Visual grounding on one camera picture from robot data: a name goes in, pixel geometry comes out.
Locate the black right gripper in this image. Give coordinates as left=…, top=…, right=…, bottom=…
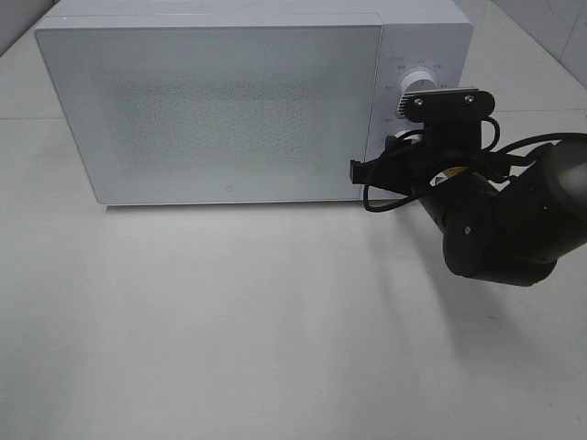
left=349, top=132, right=495, bottom=202

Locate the white timer knob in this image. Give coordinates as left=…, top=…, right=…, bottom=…
left=395, top=129, right=425, bottom=141

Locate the white microwave door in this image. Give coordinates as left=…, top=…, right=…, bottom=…
left=35, top=16, right=382, bottom=205

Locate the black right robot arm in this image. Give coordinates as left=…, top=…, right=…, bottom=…
left=349, top=133, right=586, bottom=287

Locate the upper white power knob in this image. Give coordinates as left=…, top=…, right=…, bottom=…
left=399, top=69, right=437, bottom=94

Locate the white microwave oven body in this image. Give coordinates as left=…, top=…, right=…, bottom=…
left=36, top=1, right=473, bottom=160

